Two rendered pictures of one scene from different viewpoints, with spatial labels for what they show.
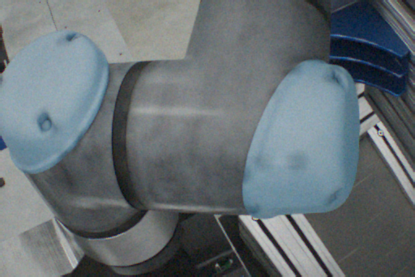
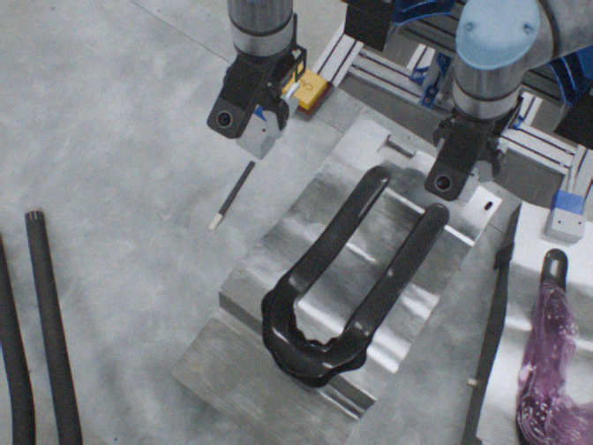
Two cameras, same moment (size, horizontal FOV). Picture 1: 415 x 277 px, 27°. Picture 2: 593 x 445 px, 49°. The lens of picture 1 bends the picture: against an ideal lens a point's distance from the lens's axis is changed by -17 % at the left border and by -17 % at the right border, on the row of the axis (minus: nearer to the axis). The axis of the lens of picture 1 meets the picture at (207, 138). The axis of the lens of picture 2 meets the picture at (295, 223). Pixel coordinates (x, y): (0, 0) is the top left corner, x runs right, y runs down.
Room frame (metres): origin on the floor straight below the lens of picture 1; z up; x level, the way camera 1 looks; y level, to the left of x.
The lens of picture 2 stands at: (0.08, 0.50, 1.80)
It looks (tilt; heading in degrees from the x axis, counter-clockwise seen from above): 69 degrees down; 319
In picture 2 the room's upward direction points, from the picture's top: 3 degrees clockwise
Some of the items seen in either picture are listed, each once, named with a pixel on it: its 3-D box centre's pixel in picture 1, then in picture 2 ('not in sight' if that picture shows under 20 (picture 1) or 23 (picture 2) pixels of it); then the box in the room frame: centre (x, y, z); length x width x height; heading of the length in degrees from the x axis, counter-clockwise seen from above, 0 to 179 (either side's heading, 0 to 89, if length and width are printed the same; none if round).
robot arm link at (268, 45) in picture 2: not in sight; (258, 21); (0.48, 0.22, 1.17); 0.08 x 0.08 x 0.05
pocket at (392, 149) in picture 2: not in sight; (395, 155); (0.34, 0.07, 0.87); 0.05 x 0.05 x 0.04; 18
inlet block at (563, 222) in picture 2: not in sight; (566, 202); (0.11, -0.10, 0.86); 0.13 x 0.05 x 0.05; 125
